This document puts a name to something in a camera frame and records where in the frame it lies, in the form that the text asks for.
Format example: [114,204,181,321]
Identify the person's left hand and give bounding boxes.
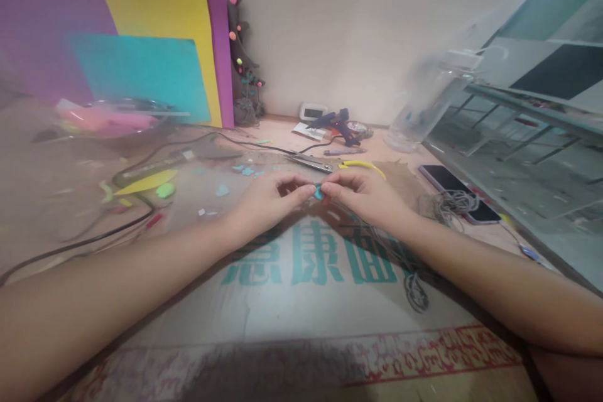
[225,173,315,252]

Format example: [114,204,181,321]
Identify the person's right hand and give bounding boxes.
[322,169,423,239]

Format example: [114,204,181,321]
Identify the person's left index finger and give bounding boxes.
[274,173,312,191]

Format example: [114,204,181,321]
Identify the person's right thumb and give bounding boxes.
[322,184,354,205]

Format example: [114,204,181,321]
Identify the person's left thumb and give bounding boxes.
[282,188,315,209]

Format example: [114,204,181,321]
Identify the person's right index finger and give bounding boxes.
[327,169,374,186]

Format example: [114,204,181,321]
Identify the tape roll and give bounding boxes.
[347,121,374,139]

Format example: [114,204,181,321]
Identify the pile of teal foam scraps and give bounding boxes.
[229,163,268,180]

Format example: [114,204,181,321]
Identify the white paper packet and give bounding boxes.
[290,121,327,142]

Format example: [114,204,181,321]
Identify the blue hot glue gun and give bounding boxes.
[306,107,364,148]

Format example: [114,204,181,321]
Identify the brown burlap piece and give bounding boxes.
[369,159,442,220]

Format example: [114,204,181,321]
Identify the white timer socket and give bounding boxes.
[297,100,330,122]

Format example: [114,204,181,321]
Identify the purple smartphone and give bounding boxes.
[418,164,503,225]

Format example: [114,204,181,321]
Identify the clear plastic water bottle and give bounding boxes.
[382,48,487,155]

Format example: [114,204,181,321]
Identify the cardboard sheet with green print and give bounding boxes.
[28,156,538,402]

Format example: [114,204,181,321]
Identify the branch tree with coloured balls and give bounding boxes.
[227,0,268,129]

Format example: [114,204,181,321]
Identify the black flat bar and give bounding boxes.
[112,149,198,187]

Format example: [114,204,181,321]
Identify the magenta foam sheet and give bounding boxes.
[205,0,236,129]

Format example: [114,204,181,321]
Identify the yellow leaf shaped paper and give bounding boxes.
[114,170,178,197]

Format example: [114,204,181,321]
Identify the teal foam sheet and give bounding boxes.
[68,32,212,124]

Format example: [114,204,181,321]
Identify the green foam strip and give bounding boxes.
[97,179,117,204]

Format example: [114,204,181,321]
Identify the glass bowl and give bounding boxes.
[31,96,183,152]

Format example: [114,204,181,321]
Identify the pink foam pieces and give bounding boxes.
[55,99,159,133]

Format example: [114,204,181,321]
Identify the yellow foam sheet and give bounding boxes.
[89,0,223,129]

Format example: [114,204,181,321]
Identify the large purple foam sheet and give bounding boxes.
[0,0,175,109]

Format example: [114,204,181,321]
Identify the yellow handled scissors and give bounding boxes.
[282,149,388,182]

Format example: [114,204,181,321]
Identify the thin grey cord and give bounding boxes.
[337,206,430,314]

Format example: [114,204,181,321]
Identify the grey cord bundle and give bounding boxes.
[433,188,491,234]

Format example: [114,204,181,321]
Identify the black power cable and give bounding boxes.
[0,130,302,288]

